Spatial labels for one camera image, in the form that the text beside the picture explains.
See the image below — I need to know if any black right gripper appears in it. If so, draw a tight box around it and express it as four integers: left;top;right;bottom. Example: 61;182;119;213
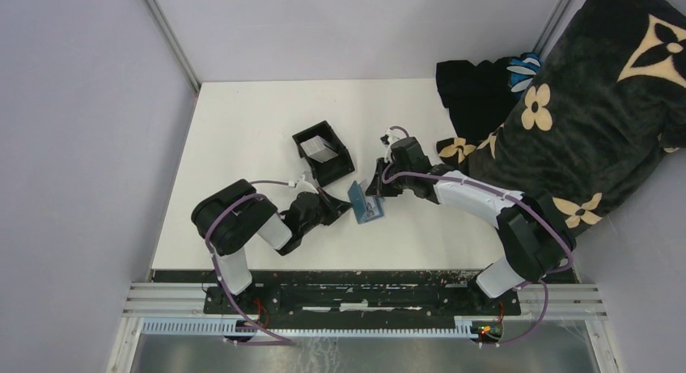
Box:
366;158;413;197

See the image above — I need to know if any blue leather card holder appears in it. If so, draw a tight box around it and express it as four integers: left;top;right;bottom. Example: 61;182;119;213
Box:
347;181;384;225

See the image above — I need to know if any silver VIP credit card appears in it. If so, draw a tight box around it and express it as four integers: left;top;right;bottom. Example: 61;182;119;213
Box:
359;197;384;223

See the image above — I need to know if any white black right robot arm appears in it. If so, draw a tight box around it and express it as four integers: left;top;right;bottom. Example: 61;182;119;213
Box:
366;135;576;315

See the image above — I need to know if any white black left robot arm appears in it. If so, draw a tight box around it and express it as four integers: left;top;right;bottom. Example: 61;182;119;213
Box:
191;179;352;314

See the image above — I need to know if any black plastic card bin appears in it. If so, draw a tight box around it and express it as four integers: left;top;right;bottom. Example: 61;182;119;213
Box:
292;121;355;187

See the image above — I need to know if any stack of silver cards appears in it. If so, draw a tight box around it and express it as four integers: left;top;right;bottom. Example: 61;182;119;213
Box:
299;135;338;163

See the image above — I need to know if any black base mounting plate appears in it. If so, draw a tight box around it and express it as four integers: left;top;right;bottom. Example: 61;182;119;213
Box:
203;270;522;331

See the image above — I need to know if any black cloth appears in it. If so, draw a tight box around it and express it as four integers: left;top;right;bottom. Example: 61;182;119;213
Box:
435;57;519;144

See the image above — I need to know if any blue white patterned cloth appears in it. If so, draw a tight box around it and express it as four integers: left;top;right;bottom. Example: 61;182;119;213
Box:
506;53;543;96

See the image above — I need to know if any black floral fleece blanket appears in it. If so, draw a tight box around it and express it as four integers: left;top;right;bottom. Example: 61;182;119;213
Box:
435;0;685;235

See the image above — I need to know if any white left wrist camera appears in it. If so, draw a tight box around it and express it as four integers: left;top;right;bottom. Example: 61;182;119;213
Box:
288;172;319;193

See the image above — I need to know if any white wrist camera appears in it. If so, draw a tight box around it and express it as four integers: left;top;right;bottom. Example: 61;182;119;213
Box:
288;172;319;193
380;128;409;149

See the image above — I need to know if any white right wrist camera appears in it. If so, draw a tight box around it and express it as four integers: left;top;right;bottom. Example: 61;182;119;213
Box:
380;128;409;149

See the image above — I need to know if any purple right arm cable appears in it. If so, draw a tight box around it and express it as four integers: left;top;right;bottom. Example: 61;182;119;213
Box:
381;125;574;347

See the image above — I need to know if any light blue slotted cable duct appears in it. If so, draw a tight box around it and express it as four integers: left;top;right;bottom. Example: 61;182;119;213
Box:
140;317;478;340

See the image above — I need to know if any aluminium frame rail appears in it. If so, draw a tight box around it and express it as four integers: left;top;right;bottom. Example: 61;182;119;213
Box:
122;282;206;318

